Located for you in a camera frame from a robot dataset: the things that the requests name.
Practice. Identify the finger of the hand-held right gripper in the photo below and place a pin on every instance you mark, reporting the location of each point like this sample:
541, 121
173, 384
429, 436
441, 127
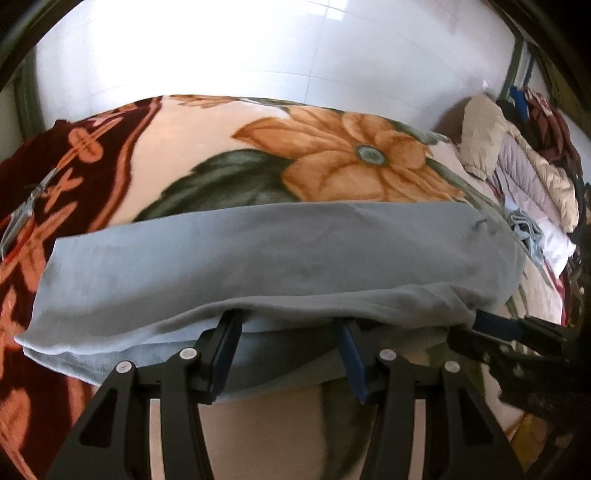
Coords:
475, 344
498, 325

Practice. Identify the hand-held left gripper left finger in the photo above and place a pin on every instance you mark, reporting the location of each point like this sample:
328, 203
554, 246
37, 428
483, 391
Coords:
226, 355

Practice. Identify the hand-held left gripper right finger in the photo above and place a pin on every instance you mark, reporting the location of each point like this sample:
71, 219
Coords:
353, 364

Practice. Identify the grey pants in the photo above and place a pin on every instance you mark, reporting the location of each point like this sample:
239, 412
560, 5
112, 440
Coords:
277, 258

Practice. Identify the white pillow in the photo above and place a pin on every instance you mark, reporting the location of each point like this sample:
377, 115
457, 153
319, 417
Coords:
556, 244

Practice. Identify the blue striped cloth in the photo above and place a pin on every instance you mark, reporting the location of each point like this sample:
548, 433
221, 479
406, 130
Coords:
524, 226

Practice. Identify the tan quilted coat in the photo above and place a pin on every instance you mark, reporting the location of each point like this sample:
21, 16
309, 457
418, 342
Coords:
558, 194

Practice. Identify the lilac quilted jacket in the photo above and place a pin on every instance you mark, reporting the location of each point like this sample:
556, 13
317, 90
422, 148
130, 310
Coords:
517, 175

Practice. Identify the cream puffer jacket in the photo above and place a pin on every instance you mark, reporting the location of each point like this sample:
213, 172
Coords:
480, 134

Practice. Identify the dark clothes pile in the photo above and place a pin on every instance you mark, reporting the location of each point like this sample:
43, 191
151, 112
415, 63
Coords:
549, 120

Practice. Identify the floral blanket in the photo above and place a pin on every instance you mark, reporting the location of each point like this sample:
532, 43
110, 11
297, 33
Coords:
351, 147

